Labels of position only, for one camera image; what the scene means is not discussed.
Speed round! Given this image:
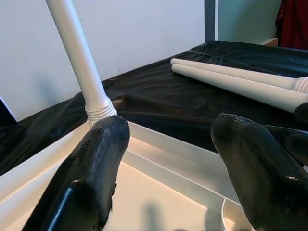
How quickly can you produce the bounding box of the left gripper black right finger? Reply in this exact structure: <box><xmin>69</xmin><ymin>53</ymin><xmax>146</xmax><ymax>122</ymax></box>
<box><xmin>210</xmin><ymin>112</ymin><xmax>308</xmax><ymax>231</ymax></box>

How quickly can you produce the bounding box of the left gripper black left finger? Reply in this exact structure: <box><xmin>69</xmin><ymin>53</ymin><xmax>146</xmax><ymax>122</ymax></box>
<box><xmin>23</xmin><ymin>115</ymin><xmax>130</xmax><ymax>231</ymax></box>

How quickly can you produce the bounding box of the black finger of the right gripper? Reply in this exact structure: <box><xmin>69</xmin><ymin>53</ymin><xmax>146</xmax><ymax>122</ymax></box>
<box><xmin>283</xmin><ymin>133</ymin><xmax>308</xmax><ymax>167</ymax></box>
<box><xmin>293</xmin><ymin>102</ymin><xmax>308</xmax><ymax>124</ymax></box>

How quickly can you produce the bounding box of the white plastic table leg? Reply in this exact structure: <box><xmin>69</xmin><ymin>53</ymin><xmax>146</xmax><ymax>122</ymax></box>
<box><xmin>173</xmin><ymin>64</ymin><xmax>308</xmax><ymax>115</ymax></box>
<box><xmin>170</xmin><ymin>57</ymin><xmax>308</xmax><ymax>94</ymax></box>
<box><xmin>45</xmin><ymin>0</ymin><xmax>117</xmax><ymax>127</ymax></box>

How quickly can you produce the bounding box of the white plastic table top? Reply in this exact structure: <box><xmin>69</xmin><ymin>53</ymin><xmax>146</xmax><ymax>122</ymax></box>
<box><xmin>0</xmin><ymin>117</ymin><xmax>252</xmax><ymax>231</ymax></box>

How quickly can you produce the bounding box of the dark red curtain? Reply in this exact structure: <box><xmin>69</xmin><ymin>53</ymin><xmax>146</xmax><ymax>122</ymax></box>
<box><xmin>275</xmin><ymin>0</ymin><xmax>308</xmax><ymax>50</ymax></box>

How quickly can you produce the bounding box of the black plastic table cover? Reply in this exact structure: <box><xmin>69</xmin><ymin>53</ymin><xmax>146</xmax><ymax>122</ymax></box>
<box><xmin>0</xmin><ymin>40</ymin><xmax>308</xmax><ymax>176</ymax></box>

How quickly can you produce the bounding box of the black door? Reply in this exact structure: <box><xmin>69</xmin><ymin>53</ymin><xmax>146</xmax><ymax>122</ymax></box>
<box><xmin>0</xmin><ymin>97</ymin><xmax>19</xmax><ymax>127</ymax></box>

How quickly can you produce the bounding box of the brown board with white frame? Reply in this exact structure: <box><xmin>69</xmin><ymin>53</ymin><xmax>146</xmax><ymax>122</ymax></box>
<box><xmin>261</xmin><ymin>37</ymin><xmax>280</xmax><ymax>46</ymax></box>

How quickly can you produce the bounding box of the dark grey wall post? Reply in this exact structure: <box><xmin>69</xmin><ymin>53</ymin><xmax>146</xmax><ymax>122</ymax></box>
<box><xmin>204</xmin><ymin>0</ymin><xmax>219</xmax><ymax>44</ymax></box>

